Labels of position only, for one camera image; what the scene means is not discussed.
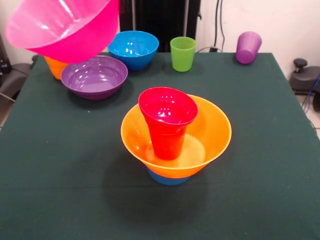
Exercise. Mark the small red bowl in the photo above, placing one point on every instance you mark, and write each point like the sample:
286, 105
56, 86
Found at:
175, 100

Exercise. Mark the orange-red cup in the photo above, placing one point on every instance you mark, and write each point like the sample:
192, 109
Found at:
167, 147

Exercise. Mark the large orange bowl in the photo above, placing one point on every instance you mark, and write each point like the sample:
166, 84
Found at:
212, 130

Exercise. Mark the small blue bowl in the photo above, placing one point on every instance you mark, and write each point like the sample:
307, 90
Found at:
167, 181

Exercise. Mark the large pink bowl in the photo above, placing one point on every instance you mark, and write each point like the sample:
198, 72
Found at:
82, 42

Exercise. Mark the purple cup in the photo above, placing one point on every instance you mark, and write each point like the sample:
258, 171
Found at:
247, 50

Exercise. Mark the large blue bowl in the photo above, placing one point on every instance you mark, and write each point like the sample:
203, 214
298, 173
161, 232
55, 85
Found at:
135, 60

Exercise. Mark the green cup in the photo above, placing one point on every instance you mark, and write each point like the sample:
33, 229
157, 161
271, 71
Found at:
182, 57

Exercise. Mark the purple bowl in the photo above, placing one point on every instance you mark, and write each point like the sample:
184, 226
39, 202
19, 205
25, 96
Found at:
100, 80

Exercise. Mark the dark green tablecloth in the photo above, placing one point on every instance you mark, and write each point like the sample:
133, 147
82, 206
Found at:
100, 212

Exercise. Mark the yellow-orange cup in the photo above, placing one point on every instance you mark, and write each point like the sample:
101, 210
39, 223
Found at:
57, 68

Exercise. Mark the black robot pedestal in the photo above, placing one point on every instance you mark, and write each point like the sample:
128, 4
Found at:
160, 17

